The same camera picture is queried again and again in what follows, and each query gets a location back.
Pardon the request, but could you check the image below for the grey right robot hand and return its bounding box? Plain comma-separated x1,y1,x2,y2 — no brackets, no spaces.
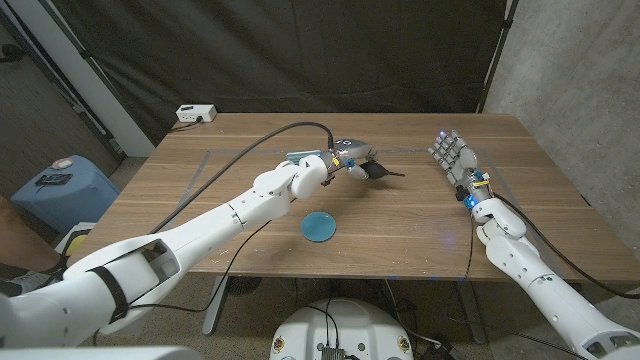
427,128,494,201

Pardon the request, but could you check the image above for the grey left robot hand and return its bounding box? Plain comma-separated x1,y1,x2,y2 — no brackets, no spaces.
319,138,381,181

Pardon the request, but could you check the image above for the teal ribbed toy box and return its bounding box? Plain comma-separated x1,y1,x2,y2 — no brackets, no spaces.
285,148,324,166

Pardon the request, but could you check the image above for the blue round plate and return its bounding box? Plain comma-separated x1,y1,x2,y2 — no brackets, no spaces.
300,211,338,244

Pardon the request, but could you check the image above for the black backdrop stand pole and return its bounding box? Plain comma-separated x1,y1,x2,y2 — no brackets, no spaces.
474,0,519,115
37,0,126,161

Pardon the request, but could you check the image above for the black fabric backdrop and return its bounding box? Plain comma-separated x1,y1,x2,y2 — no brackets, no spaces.
49,0,509,146

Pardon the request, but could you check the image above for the grey metal table leg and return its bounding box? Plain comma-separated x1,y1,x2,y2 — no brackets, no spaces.
201,276,229,336
454,279,489,346

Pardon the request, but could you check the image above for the white power strip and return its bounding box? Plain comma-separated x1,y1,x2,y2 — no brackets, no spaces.
175,103,218,124

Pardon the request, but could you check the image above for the black round floor fan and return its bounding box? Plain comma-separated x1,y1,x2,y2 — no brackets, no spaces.
224,276,263,297

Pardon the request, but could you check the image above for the white robot torso base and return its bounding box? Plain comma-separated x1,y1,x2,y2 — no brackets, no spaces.
269,298,415,360

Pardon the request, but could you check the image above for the black power adapter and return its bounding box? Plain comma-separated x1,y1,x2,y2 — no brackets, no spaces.
423,335,469,360

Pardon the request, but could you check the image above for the grey device on torso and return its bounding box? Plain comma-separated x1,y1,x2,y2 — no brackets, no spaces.
319,343,347,360

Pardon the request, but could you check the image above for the white building column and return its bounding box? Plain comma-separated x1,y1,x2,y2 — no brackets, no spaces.
4,0,156,159

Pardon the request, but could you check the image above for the white tray with yellow disc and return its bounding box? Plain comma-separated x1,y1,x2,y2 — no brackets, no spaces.
52,222,96,257

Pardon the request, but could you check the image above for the white robot head housing edge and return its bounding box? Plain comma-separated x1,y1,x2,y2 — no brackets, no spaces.
0,346,204,360

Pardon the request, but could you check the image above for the person's bare leg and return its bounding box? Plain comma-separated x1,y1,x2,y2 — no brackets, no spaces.
0,194,62,274

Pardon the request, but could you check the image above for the grey sneaker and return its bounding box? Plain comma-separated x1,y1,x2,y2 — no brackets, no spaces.
0,257,69,297

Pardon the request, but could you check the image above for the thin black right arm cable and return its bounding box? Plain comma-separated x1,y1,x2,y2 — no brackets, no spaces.
462,214,476,281

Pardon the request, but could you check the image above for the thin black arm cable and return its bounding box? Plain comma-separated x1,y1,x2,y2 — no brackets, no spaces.
127,219,274,315
462,214,476,281

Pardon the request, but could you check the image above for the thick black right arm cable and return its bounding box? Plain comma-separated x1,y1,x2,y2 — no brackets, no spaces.
492,193,640,301

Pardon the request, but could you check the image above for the black cable on torso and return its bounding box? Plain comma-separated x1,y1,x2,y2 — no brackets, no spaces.
299,298,342,349

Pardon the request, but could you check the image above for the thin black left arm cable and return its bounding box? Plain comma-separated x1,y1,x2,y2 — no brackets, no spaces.
127,219,274,315

